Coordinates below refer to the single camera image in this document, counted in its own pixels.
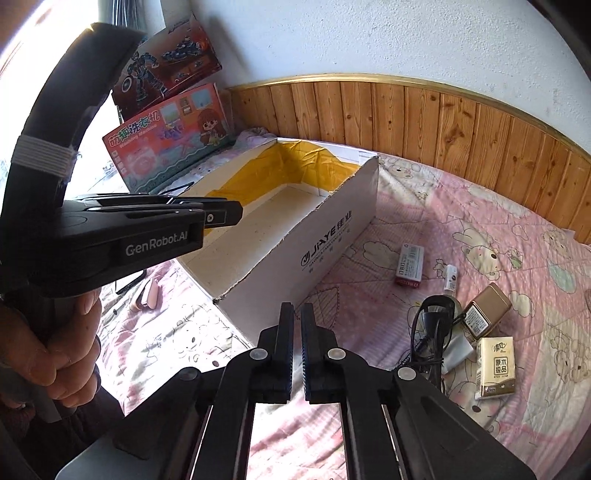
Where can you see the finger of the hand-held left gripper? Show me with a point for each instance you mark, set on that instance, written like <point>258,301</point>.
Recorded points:
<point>221,214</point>
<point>152,198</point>

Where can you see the small white printed tube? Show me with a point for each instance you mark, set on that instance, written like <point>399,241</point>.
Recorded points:
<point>449,279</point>

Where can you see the small red and white box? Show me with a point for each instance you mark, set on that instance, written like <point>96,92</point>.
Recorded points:
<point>408,265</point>

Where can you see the white charger adapter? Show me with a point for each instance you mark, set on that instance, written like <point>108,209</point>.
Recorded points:
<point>457,353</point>

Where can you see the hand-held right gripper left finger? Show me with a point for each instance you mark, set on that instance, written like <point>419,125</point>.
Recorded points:
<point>288,350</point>

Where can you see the black glasses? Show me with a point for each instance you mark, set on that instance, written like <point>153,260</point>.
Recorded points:
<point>422,345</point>

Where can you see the black flat device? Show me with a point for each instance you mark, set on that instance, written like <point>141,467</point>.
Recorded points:
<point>131,282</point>

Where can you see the gold and white tissue packet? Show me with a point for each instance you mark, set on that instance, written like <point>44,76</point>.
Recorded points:
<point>494,369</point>

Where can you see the person's left hand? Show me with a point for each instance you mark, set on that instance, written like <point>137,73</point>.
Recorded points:
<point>69,360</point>

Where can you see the small pink plastic object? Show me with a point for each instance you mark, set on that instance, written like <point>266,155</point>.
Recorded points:
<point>150,297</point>

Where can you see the dark red robot toy box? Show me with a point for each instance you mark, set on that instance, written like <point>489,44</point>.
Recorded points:
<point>171,64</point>

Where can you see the gold metal tin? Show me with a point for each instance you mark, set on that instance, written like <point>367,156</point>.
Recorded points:
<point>485,314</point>

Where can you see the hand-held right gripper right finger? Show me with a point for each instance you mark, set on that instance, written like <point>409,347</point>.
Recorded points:
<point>308,355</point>

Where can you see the white cardboard box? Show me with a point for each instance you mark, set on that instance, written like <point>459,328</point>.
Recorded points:
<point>323,249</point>

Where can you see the pink toy washing machine box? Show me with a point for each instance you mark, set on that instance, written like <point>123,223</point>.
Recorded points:
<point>175,138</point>

